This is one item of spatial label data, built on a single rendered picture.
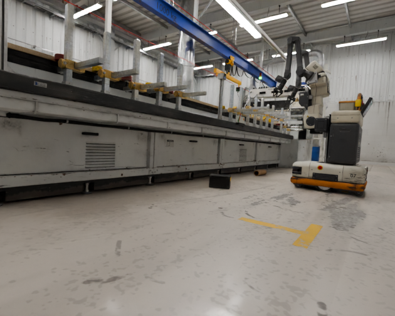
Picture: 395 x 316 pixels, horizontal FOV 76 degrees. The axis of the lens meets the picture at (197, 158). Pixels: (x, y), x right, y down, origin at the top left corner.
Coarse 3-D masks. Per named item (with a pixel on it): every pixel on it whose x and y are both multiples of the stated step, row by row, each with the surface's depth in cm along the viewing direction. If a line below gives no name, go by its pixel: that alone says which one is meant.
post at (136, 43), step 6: (138, 42) 184; (138, 48) 184; (138, 54) 184; (138, 60) 185; (138, 66) 185; (132, 78) 186; (138, 78) 186; (132, 90) 186; (138, 90) 187; (132, 96) 186; (138, 96) 187
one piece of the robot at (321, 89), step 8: (320, 80) 268; (328, 80) 280; (312, 88) 278; (320, 88) 274; (328, 88) 278; (320, 96) 276; (328, 96) 281; (312, 104) 280; (320, 104) 275; (312, 112) 276; (320, 112) 278; (304, 120) 281; (312, 120) 276; (312, 128) 277
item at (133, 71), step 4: (136, 68) 153; (116, 72) 164; (120, 72) 161; (124, 72) 159; (128, 72) 157; (132, 72) 155; (136, 72) 153; (96, 76) 176; (112, 76) 166; (116, 76) 165; (120, 76) 164; (96, 80) 179; (100, 80) 178
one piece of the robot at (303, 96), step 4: (308, 88) 282; (300, 92) 281; (304, 92) 279; (308, 92) 276; (300, 96) 281; (304, 96) 279; (308, 96) 276; (312, 96) 278; (300, 100) 281; (304, 100) 279; (308, 100) 283; (300, 104) 281; (304, 104) 279; (308, 104) 300
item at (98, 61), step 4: (88, 60) 138; (92, 60) 136; (96, 60) 134; (100, 60) 134; (76, 64) 145; (80, 64) 143; (84, 64) 141; (88, 64) 138; (92, 64) 137; (96, 64) 136; (100, 64) 136; (60, 68) 155; (76, 68) 147; (80, 68) 146; (60, 72) 157
